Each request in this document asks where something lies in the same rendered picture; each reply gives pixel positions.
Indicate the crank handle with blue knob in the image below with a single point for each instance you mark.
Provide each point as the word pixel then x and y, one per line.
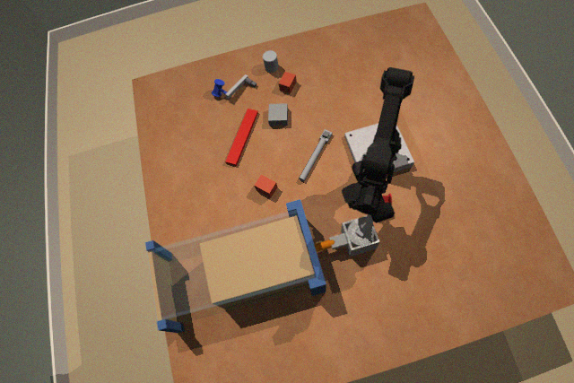
pixel 217 91

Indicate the grey cylinder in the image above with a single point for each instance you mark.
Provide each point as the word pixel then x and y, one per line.
pixel 270 61

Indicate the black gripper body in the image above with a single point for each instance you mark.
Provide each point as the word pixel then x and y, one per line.
pixel 385 210

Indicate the red rectangular bar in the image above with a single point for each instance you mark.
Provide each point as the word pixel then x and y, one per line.
pixel 241 137

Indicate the red cube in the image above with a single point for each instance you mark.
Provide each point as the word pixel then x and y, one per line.
pixel 287 82
pixel 265 186

